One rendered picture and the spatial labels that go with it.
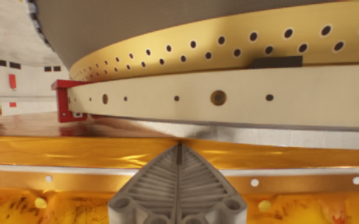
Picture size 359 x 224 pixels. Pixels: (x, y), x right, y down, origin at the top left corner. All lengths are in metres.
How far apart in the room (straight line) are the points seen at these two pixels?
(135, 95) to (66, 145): 0.14
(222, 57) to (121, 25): 0.14
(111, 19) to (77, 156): 0.21
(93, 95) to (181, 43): 0.15
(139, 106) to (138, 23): 0.11
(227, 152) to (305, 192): 0.13
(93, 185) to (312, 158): 0.33
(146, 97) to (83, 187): 0.18
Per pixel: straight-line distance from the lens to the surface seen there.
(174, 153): 0.17
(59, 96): 0.37
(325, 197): 0.31
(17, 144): 0.32
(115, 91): 0.19
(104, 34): 0.26
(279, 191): 0.27
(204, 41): 0.17
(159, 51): 0.19
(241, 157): 0.22
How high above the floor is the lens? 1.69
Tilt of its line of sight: 5 degrees up
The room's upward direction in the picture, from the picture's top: 180 degrees clockwise
